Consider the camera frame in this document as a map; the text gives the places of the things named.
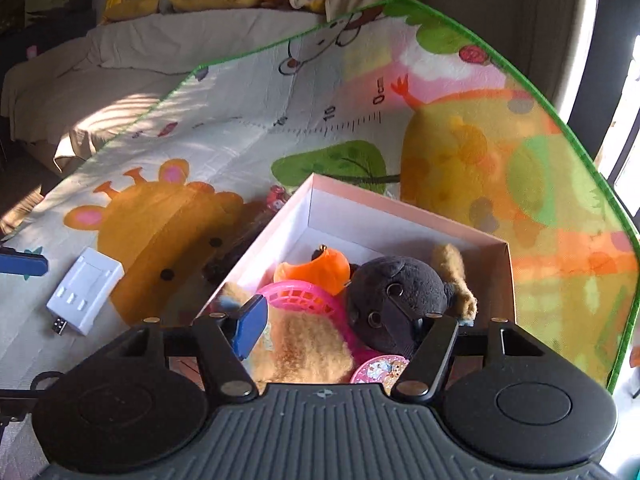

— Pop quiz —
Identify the pink round toy compact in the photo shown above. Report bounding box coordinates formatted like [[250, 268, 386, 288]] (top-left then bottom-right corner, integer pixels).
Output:
[[350, 354, 409, 394]]

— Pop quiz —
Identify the black plush toy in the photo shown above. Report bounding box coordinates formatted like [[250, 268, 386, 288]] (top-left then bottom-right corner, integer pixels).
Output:
[[347, 256, 456, 359]]

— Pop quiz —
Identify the tan fuzzy plush cloth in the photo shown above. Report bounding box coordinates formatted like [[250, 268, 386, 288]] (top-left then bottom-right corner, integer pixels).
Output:
[[243, 306, 355, 391]]

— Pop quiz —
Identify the small calico plush toy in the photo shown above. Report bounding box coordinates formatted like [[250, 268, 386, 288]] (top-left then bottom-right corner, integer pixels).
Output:
[[432, 244, 477, 325]]

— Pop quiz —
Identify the pink plastic toy basket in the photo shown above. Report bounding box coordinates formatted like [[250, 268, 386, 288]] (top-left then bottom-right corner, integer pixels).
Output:
[[257, 280, 381, 366]]

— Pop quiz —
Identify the orange plastic toy shell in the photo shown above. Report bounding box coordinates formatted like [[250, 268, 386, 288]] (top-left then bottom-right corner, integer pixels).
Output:
[[272, 245, 352, 296]]

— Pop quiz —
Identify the white charger adapter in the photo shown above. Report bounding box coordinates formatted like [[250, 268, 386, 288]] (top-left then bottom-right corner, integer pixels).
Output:
[[46, 248, 125, 336]]

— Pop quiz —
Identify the pink cardboard box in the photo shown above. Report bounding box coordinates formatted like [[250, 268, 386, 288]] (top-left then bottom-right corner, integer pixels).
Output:
[[207, 176, 515, 328]]

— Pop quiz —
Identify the beige bed mattress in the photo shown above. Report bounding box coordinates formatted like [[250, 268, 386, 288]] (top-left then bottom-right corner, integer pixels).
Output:
[[1, 9, 323, 174]]

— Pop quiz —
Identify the colourful cartoon play mat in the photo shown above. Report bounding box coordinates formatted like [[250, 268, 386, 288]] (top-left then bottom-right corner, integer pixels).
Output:
[[0, 0, 640, 480]]

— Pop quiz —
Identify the yellow small pillow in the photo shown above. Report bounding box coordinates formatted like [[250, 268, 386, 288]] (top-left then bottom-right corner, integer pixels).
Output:
[[102, 0, 160, 23]]

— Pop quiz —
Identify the black cable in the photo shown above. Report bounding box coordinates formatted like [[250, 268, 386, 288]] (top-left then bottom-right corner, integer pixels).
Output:
[[28, 369, 66, 394]]

